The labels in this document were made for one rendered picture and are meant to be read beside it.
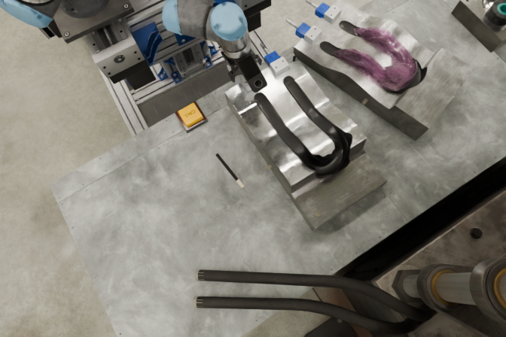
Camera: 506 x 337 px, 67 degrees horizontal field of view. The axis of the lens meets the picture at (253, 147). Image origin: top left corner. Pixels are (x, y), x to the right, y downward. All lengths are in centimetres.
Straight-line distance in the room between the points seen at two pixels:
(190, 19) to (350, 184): 64
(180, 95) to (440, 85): 125
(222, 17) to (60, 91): 179
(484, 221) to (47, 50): 244
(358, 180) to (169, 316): 67
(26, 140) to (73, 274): 82
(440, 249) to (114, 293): 96
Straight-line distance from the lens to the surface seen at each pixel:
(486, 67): 154
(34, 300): 228
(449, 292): 92
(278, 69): 121
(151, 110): 202
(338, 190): 114
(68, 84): 254
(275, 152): 111
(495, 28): 154
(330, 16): 138
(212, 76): 204
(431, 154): 132
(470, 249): 132
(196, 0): 92
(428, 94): 127
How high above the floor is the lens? 196
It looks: 71 degrees down
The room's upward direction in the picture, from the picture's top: 7 degrees counter-clockwise
